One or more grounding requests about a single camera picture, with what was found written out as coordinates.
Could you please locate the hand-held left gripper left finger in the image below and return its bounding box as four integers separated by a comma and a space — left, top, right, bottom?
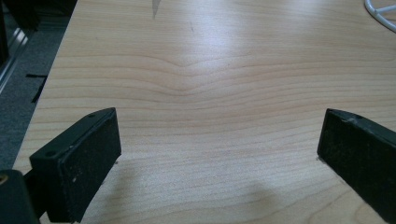
29, 107, 122, 224

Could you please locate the white wire display rack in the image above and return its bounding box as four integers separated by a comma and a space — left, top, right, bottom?
363, 0, 396, 34

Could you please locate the metal floor rail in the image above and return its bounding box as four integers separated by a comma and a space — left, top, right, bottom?
0, 27, 31, 94

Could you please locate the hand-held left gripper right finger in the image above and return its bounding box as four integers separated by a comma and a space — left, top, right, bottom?
317, 108, 396, 224

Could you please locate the black stand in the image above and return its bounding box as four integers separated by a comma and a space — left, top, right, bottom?
0, 0, 78, 63

